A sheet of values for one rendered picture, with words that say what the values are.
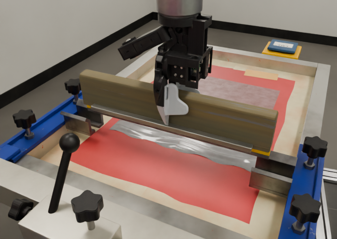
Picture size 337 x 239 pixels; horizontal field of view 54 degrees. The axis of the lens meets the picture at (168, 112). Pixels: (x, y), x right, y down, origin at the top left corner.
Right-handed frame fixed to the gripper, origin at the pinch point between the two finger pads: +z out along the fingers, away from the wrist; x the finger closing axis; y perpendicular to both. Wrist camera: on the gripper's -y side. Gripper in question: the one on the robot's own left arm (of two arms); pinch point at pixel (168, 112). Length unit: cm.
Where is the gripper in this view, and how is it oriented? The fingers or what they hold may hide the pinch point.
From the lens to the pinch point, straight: 65.6
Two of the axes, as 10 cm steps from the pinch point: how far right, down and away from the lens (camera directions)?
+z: 0.1, 8.4, 5.4
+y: 9.0, 2.3, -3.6
